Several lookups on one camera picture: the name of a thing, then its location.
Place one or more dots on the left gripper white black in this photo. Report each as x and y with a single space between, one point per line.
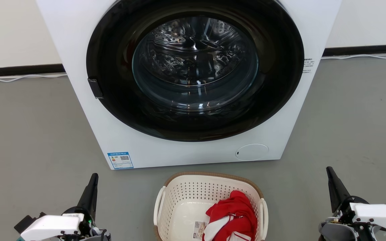
52 227

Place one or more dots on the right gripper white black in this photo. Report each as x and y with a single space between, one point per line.
377 214

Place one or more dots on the cream perforated laundry basket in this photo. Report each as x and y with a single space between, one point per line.
183 207

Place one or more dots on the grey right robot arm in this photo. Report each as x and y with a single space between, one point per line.
332 232

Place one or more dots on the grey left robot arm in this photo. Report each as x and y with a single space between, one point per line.
99 236

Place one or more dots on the blue energy label sticker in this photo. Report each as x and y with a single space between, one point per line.
120 160

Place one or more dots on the round white filter cover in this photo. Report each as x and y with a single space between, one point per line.
251 152

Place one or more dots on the red and white garment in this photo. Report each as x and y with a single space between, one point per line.
233 214

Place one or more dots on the small printed paper tag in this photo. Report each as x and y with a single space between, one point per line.
200 229

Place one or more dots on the black round washer door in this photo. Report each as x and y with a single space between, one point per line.
112 83

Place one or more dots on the black printed warning text label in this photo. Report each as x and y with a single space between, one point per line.
307 65

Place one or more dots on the white front-load washing machine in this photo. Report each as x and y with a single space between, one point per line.
79 40

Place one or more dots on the steel washer drum behind glass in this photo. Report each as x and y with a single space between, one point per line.
193 63

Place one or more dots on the black wall baseboard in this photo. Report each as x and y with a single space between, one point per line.
18 70
364 50

